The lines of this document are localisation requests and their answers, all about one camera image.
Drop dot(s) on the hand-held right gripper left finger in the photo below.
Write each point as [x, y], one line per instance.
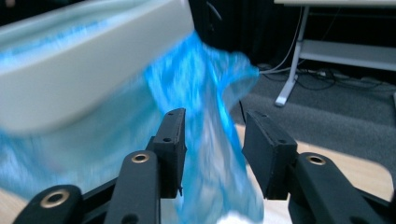
[171, 155]

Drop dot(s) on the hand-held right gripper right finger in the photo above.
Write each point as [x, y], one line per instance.
[269, 161]

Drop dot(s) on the blue plastic trash bag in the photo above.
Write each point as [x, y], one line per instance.
[193, 77]

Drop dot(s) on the white metal stand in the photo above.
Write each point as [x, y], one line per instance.
[342, 51]

